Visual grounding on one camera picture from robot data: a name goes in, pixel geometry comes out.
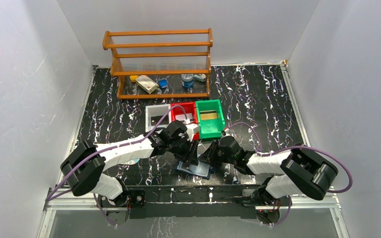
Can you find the yellow small object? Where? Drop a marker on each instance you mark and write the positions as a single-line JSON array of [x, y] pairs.
[[133, 78]]

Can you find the blue small cube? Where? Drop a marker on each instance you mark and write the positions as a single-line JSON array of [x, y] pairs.
[[163, 83]]

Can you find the red plastic bin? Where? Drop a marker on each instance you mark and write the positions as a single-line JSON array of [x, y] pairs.
[[180, 113]]

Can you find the navy blue card holder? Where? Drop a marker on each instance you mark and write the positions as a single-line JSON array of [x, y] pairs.
[[203, 170]]

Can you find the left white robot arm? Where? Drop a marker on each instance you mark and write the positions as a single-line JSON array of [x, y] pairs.
[[84, 168]]

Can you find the gold card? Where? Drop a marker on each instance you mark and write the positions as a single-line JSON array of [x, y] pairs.
[[208, 115]]

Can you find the white card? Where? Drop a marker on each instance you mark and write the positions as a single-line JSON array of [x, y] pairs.
[[186, 119]]

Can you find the black card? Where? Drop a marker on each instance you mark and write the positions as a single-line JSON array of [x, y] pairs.
[[155, 119]]

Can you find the grey tape dispenser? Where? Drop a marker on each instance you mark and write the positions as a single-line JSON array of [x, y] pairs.
[[200, 77]]

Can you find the wooden shelf rack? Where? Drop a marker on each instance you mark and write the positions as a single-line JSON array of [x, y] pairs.
[[159, 52]]

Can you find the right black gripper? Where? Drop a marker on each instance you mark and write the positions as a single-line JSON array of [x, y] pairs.
[[208, 155]]

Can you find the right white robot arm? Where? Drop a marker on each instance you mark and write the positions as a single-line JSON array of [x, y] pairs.
[[298, 170]]

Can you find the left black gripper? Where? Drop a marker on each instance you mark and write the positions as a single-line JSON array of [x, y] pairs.
[[186, 152]]

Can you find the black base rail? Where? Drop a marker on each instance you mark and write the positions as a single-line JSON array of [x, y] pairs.
[[203, 201]]

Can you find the blue round tin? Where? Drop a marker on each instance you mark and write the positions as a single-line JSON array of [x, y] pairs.
[[187, 80]]

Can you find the green plastic bin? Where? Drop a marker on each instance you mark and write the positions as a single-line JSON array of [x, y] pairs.
[[210, 128]]

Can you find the blue toothbrush blister pack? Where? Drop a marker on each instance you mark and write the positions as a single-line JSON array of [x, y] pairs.
[[132, 162]]

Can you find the white red small box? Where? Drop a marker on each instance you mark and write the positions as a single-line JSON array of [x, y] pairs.
[[147, 84]]

